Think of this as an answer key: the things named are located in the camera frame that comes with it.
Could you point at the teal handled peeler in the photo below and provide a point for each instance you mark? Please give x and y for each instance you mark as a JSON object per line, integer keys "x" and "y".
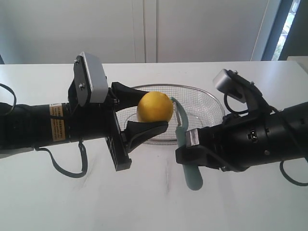
{"x": 193, "y": 177}

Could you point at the white cabinet doors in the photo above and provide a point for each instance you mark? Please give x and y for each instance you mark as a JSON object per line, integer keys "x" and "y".
{"x": 133, "y": 31}

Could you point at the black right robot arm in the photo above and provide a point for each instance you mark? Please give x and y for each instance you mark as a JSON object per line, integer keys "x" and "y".
{"x": 288, "y": 132}

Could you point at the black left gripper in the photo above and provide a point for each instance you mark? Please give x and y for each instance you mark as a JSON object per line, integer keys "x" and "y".
{"x": 98, "y": 120}

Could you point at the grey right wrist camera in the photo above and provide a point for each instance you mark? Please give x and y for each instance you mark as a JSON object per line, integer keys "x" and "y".
{"x": 231, "y": 84}

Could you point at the oval wire mesh basket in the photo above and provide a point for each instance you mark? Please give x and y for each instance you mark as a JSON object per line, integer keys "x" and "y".
{"x": 201, "y": 107}

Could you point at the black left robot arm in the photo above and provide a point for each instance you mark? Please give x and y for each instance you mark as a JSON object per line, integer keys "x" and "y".
{"x": 25, "y": 128}

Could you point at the yellow lemon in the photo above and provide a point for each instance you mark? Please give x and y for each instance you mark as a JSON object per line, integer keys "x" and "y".
{"x": 154, "y": 107}

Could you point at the window with dark frame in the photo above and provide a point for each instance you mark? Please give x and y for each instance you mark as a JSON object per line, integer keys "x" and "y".
{"x": 289, "y": 32}

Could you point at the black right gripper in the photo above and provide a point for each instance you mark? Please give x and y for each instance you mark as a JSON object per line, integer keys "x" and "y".
{"x": 239, "y": 142}

